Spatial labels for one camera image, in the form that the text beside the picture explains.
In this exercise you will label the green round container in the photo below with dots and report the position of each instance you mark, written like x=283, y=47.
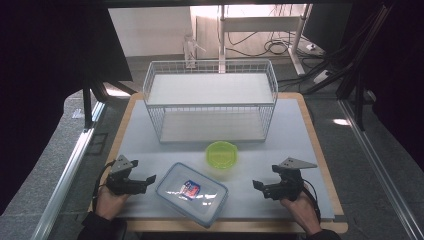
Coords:
x=221, y=155

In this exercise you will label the dark curtain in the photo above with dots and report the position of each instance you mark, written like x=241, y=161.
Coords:
x=403, y=83
x=50, y=83

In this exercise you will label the white power strip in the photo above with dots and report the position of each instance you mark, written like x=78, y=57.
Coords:
x=321, y=76

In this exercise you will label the person's right hand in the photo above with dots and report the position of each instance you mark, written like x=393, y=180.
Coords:
x=301, y=211

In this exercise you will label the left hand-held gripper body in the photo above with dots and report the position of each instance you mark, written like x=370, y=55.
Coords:
x=122, y=181

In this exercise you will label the black floor grate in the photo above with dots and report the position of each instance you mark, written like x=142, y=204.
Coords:
x=97, y=144

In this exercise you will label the aluminium rail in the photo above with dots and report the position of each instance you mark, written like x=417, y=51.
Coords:
x=376, y=160
x=66, y=180

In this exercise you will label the clear spray bottle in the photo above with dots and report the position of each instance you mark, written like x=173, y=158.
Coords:
x=190, y=50

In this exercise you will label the clear food container blue rim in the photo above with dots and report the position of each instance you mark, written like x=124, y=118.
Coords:
x=191, y=195

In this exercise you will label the black metal stand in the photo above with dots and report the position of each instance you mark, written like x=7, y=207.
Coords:
x=87, y=106
x=359, y=93

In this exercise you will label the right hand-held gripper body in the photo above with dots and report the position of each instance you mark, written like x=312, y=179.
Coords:
x=286, y=185

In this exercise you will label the person's left hand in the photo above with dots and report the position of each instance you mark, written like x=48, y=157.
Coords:
x=110, y=203

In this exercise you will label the white desk frame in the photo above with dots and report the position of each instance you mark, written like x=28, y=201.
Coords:
x=260, y=24

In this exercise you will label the grey table mat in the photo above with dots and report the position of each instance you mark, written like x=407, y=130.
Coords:
x=293, y=133

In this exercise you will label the dark monitor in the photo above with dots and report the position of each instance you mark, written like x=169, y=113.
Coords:
x=325, y=26

